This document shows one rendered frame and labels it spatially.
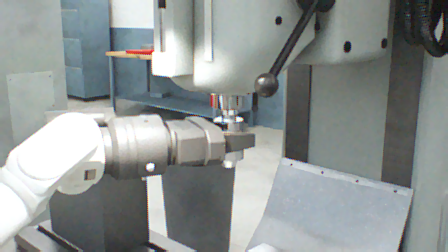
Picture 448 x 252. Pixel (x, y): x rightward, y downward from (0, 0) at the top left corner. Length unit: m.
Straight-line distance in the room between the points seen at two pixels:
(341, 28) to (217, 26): 0.21
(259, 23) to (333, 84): 0.46
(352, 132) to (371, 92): 0.10
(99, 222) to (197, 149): 0.40
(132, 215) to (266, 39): 0.56
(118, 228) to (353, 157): 0.52
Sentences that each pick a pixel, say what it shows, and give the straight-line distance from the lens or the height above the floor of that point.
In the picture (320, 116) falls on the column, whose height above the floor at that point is 1.20.
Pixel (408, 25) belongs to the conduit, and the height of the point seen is 1.40.
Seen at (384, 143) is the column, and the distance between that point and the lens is 1.00.
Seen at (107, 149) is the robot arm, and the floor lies 1.24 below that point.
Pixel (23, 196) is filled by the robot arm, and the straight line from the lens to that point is 0.61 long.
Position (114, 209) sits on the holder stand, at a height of 1.03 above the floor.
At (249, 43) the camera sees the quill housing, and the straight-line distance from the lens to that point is 0.60.
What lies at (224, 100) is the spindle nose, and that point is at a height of 1.29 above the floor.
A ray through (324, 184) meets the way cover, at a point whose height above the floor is 1.05.
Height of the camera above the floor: 1.42
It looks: 14 degrees down
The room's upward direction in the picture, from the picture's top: straight up
